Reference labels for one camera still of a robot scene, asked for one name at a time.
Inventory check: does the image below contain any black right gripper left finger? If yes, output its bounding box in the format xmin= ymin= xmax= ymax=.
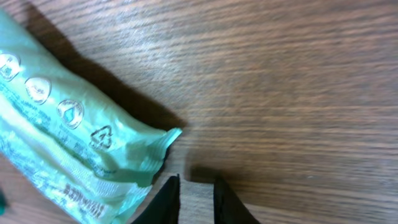
xmin=131 ymin=174 xmax=180 ymax=224

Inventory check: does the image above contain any green 3M package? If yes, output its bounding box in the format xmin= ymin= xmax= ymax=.
xmin=0 ymin=189 xmax=7 ymax=216

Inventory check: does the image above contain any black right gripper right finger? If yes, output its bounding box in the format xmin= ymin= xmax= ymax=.
xmin=213 ymin=177 xmax=260 ymax=224

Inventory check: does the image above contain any teal plastic packet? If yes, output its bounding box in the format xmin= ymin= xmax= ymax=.
xmin=1 ymin=12 xmax=181 ymax=223

